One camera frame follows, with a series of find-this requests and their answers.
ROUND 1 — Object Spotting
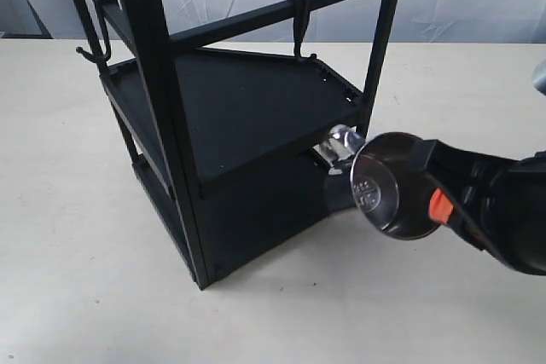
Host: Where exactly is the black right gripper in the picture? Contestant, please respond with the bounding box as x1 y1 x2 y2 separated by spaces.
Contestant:
406 140 545 275

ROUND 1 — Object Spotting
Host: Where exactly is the shiny steel cup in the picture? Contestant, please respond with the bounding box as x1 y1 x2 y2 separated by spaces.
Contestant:
315 124 440 240

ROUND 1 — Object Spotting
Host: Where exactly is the black metal shelf rack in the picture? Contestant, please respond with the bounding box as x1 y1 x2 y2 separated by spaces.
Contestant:
73 0 398 289

